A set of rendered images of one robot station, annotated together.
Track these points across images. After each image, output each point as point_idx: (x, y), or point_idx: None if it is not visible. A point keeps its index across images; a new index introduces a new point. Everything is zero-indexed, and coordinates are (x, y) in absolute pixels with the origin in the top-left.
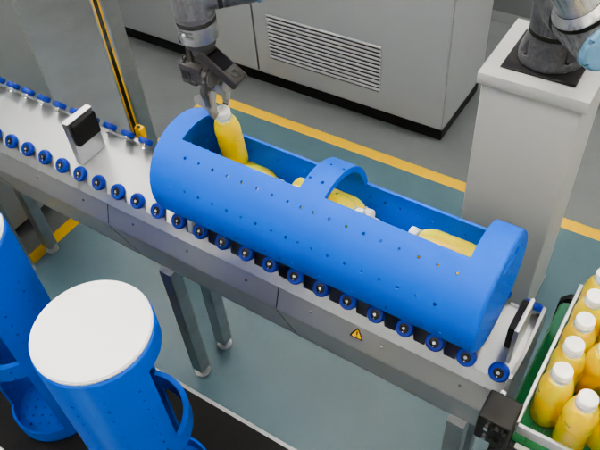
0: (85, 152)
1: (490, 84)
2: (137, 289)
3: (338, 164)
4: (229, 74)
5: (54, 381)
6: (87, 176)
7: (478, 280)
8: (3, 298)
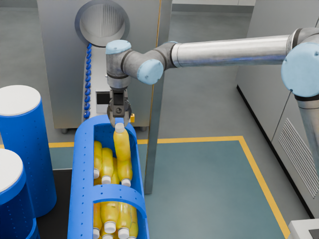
0: (100, 108)
1: (293, 234)
2: (21, 171)
3: (123, 193)
4: (115, 108)
5: None
6: (88, 117)
7: None
8: (11, 136)
